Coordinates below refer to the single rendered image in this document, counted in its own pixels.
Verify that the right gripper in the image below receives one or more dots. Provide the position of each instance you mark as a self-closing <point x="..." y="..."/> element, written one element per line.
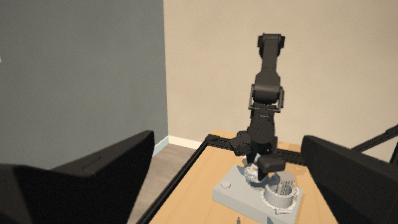
<point x="268" y="163"/>

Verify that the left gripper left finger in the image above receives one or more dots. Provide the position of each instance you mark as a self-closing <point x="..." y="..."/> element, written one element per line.
<point x="100" y="188"/>

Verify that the beige round disc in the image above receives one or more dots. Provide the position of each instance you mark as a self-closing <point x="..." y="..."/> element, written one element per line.
<point x="225" y="184"/>

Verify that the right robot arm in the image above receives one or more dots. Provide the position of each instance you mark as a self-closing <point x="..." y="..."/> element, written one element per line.
<point x="266" y="89"/>

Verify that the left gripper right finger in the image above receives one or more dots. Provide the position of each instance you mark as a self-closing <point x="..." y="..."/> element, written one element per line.
<point x="358" y="188"/>

